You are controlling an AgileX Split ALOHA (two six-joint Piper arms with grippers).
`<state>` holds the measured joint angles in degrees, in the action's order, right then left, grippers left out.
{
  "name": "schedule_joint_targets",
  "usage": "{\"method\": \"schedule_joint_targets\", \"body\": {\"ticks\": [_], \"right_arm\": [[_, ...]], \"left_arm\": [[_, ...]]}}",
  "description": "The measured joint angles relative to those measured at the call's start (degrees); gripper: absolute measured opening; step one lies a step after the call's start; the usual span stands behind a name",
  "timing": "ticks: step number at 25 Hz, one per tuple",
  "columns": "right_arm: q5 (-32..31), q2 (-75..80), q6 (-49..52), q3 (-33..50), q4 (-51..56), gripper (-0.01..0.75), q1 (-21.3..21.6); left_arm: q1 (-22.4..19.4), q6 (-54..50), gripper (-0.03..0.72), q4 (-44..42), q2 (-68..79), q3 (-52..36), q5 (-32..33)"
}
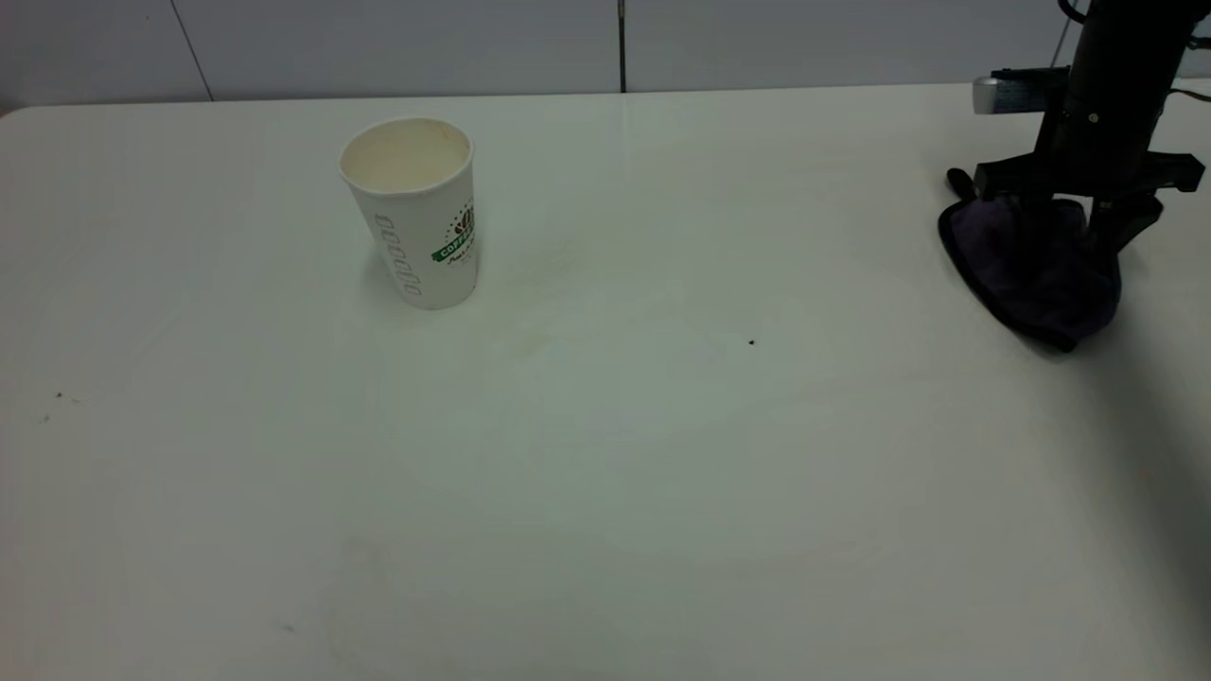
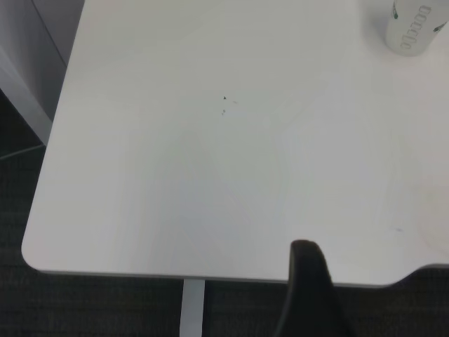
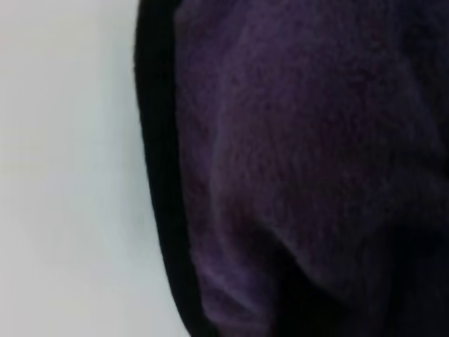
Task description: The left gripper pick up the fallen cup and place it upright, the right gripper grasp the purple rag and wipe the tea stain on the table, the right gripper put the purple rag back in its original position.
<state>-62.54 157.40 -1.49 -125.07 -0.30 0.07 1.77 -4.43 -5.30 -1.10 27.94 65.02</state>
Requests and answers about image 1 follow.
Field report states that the purple cloth with black trim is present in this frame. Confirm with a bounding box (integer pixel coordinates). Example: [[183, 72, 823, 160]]
[[937, 168, 1125, 354]]

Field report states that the white paper coffee cup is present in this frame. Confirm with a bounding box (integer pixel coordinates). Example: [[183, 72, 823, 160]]
[[339, 117, 479, 311]]

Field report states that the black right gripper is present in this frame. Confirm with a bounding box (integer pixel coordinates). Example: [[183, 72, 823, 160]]
[[973, 45, 1208, 251]]

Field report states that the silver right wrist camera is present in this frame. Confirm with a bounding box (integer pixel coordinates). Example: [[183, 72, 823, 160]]
[[973, 68, 1072, 116]]

